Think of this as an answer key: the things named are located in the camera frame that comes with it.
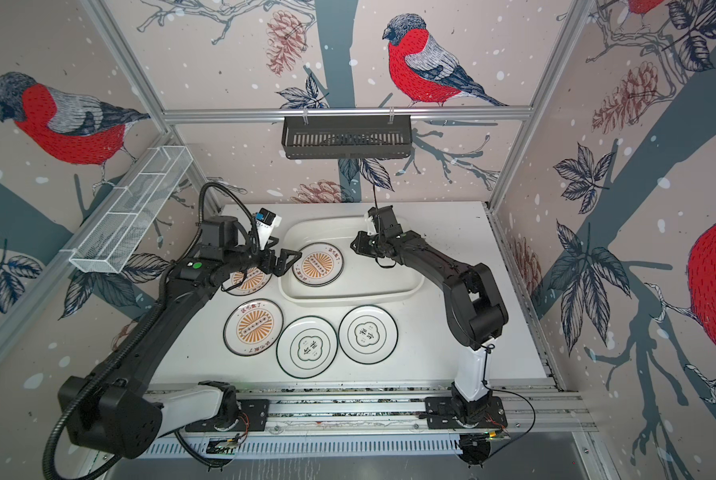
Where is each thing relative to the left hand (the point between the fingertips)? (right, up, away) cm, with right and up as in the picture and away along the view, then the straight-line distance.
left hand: (285, 245), depth 76 cm
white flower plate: (+3, -30, +9) cm, 32 cm away
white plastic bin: (+20, -13, +25) cm, 35 cm away
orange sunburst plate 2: (+5, -8, +25) cm, 27 cm away
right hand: (+16, -1, +16) cm, 23 cm away
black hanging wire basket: (+14, +38, +30) cm, 51 cm away
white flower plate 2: (+22, -27, +12) cm, 37 cm away
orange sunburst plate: (-14, -25, +13) cm, 31 cm away
